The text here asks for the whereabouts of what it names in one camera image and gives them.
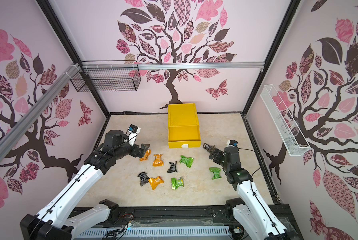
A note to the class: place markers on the yellow plastic drawer cabinet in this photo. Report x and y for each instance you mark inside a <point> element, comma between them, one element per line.
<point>182,115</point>

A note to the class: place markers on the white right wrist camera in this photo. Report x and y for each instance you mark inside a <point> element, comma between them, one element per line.
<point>233,143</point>

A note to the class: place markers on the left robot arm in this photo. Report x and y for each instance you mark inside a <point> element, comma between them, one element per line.
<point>53,222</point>

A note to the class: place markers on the black wire basket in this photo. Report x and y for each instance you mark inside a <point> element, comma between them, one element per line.
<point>108,76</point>

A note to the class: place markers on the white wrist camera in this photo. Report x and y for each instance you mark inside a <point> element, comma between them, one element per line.
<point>133,129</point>
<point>233,143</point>

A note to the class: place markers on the black cookie packet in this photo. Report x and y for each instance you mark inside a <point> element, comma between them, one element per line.
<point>144,179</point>
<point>173,167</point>

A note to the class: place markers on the white slotted cable duct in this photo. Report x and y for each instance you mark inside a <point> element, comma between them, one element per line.
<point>154,233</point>

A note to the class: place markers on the green cookie packet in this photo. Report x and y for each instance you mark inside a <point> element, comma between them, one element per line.
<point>177,183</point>
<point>187,161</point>
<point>216,173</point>

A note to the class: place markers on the orange cookie packet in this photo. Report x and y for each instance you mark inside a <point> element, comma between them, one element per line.
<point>158,162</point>
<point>147,158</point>
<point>154,182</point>

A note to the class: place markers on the yellow top drawer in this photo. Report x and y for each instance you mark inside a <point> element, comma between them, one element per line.
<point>184,137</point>

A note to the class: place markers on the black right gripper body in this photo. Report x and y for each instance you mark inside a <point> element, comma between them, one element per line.
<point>214,151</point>

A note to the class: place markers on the white wire shelf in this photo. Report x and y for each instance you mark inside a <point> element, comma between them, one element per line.
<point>277,104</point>

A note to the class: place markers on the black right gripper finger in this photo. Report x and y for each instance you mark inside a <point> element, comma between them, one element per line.
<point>211,149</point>
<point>207,146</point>

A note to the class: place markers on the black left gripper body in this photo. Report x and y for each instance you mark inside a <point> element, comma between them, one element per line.
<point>133,151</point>

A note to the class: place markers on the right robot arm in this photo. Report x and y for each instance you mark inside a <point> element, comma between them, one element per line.
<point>250,209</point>

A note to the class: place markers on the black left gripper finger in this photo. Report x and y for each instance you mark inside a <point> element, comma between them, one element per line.
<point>144,147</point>
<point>145,155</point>

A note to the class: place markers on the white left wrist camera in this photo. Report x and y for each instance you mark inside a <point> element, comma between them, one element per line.
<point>133,129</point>

